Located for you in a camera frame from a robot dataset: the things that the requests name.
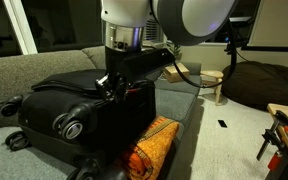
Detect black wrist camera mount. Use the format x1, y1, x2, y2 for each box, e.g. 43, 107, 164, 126
118, 48, 177, 83

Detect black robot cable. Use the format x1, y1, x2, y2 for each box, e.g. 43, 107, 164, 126
165, 18, 238, 89

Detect black camera on stand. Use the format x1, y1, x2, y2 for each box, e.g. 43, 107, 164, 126
228, 15, 255, 51

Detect black wheeled suitcase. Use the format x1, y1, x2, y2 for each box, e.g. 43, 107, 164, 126
0, 68, 158, 180

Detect dark bean bag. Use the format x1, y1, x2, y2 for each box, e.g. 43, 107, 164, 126
221, 60, 288, 112

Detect cream floor rug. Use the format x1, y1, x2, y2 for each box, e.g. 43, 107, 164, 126
180, 94, 287, 180

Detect black phone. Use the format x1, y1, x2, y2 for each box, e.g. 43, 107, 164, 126
217, 119, 229, 129

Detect red handled clamp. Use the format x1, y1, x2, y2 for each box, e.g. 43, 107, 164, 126
267, 150, 283, 171

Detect brown cardboard box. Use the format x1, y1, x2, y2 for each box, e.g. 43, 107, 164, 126
162, 62, 191, 84

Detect green potted plant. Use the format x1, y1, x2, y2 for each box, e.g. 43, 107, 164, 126
166, 41, 183, 63

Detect white window blinds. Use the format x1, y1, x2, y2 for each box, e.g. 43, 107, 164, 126
143, 19, 168, 48

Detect white window post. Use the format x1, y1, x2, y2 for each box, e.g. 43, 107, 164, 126
2, 0, 38, 55

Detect small wooden stool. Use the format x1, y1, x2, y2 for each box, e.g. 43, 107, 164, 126
199, 69, 225, 106

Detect black bar clamp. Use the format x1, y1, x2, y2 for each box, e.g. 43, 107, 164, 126
256, 109, 288, 162

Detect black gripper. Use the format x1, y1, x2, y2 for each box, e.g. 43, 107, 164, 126
94, 46, 133, 103

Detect grey fabric sofa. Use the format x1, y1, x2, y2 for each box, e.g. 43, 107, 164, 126
0, 45, 203, 180

